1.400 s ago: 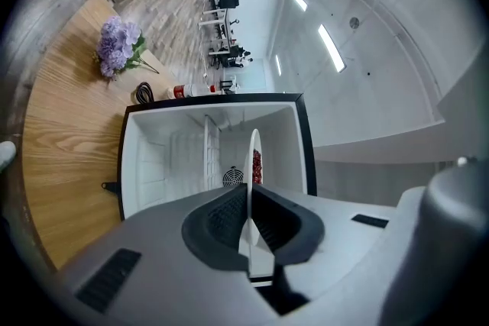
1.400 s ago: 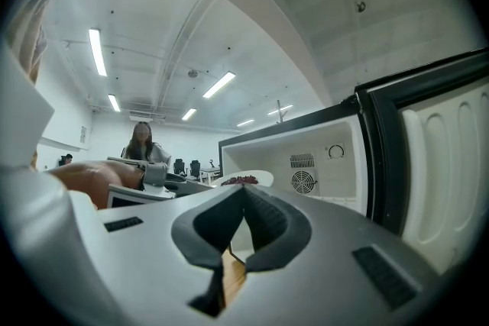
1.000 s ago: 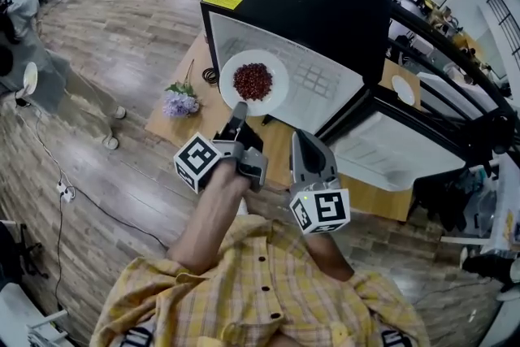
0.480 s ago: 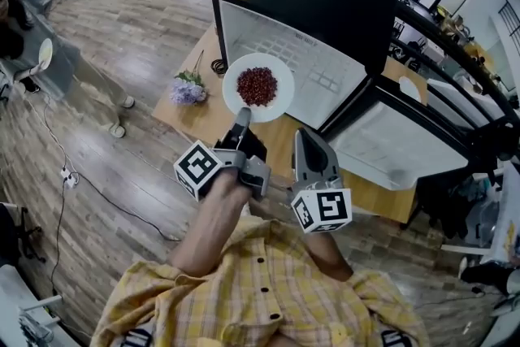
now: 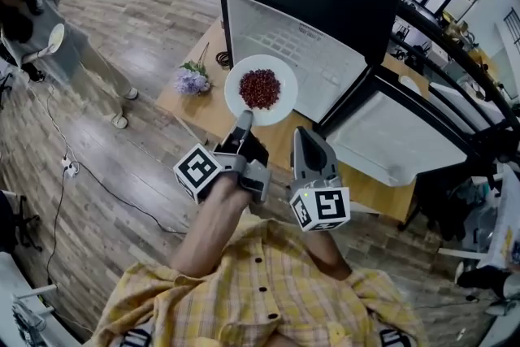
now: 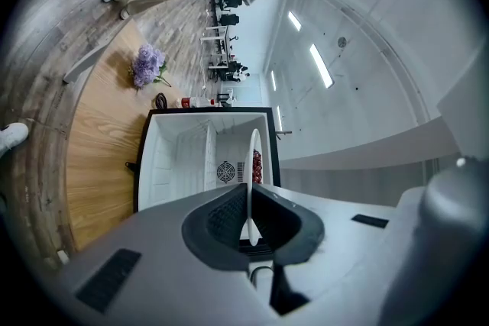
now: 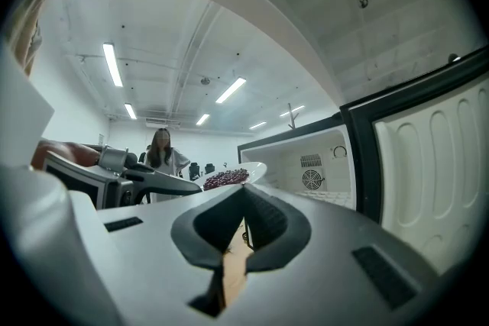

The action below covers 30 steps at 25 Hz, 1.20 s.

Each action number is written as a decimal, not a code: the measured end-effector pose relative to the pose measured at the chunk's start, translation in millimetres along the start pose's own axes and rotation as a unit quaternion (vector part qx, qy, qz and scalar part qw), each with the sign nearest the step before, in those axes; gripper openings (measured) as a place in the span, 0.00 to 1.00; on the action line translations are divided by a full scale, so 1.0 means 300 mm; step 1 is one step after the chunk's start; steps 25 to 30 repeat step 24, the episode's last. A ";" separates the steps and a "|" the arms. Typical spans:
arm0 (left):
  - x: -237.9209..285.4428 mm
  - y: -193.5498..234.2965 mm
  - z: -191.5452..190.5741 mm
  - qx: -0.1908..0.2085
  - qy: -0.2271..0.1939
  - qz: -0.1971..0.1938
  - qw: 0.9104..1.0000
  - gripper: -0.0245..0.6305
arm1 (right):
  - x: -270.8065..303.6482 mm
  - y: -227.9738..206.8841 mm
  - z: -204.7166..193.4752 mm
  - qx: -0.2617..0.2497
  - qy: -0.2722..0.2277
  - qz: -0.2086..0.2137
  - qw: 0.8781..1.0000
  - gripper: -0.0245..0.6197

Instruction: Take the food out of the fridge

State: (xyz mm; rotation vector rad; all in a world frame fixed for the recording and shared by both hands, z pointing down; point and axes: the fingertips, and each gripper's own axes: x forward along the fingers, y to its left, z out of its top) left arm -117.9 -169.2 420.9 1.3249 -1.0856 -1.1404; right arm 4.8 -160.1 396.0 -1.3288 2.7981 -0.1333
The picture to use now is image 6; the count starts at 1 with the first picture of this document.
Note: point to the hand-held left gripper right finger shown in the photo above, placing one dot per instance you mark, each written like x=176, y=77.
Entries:
x=290, y=231

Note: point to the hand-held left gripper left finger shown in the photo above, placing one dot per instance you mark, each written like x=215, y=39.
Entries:
x=217, y=229

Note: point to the red food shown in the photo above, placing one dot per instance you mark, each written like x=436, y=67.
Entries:
x=258, y=166

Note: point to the white plate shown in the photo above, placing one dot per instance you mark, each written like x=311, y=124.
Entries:
x=252, y=164

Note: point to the black fridge with white interior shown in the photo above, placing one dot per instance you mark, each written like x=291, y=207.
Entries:
x=175, y=156

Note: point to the long ceiling light strip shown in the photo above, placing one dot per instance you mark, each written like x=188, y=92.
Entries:
x=273, y=81
x=321, y=65
x=294, y=20
x=279, y=117

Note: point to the white bottle with red label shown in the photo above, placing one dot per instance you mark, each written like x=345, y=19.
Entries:
x=195, y=102

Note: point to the purple flower bouquet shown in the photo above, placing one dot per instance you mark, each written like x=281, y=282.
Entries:
x=147, y=63

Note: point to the round ceiling vent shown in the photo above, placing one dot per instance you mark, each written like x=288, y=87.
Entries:
x=342, y=42

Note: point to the white office desk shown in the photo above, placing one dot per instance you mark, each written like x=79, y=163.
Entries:
x=219, y=32

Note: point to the black office chair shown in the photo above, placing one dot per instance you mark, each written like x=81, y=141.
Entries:
x=229, y=2
x=229, y=20

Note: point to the white table leg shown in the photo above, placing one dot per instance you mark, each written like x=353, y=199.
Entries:
x=86, y=63

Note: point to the person's white shoe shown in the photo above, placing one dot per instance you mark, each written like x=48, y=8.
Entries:
x=13, y=135

